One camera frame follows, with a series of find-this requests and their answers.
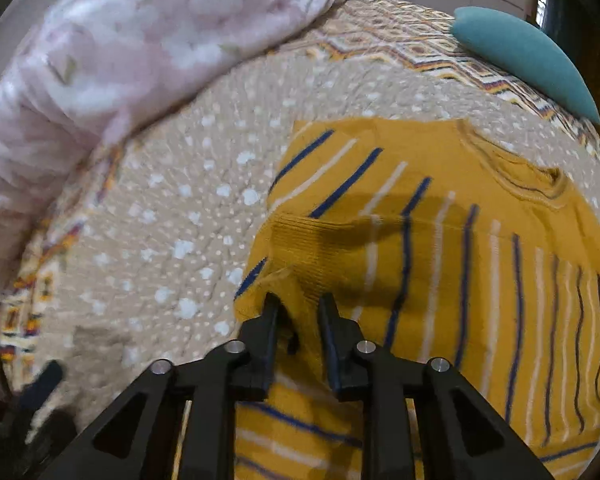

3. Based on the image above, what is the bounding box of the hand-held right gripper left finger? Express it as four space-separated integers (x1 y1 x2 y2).
40 292 301 480

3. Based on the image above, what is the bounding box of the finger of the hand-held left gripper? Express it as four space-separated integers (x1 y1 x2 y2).
25 410 78 461
17 359 65 406

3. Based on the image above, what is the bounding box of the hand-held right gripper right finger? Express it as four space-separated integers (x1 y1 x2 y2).
317 292 556 480

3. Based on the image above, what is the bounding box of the yellow striped towel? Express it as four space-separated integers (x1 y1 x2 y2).
232 116 600 480

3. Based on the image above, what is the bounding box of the beige dotted quilted bedspread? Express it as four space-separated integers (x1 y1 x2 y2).
0 0 600 431

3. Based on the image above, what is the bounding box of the pink floral blanket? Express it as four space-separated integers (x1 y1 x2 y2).
0 0 353 311

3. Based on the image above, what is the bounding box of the teal pillow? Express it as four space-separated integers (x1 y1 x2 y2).
451 6 600 127

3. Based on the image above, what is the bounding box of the window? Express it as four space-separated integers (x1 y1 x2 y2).
532 0 553 28

